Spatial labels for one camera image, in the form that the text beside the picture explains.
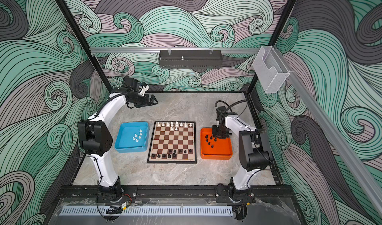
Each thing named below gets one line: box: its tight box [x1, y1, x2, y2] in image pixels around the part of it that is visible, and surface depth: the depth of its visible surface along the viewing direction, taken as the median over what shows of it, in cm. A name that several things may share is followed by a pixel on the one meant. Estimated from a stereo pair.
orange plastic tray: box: [199, 127, 233, 160], surface depth 92 cm
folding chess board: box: [146, 120, 197, 164], surface depth 92 cm
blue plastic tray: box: [114, 121, 150, 153], surface depth 95 cm
